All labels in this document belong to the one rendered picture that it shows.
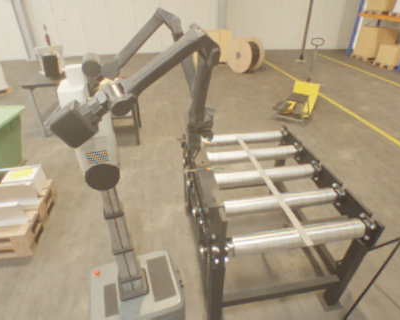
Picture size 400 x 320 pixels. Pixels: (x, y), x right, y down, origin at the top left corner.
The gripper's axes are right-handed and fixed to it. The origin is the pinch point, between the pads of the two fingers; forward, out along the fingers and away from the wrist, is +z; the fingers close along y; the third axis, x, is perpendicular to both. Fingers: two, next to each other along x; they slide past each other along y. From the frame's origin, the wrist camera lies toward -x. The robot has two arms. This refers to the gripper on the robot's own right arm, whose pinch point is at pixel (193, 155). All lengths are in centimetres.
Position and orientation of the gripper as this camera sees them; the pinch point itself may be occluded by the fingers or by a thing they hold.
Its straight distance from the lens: 140.2
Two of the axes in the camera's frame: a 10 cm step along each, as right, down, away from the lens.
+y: -1.6, -5.4, 8.3
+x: -9.9, 0.9, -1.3
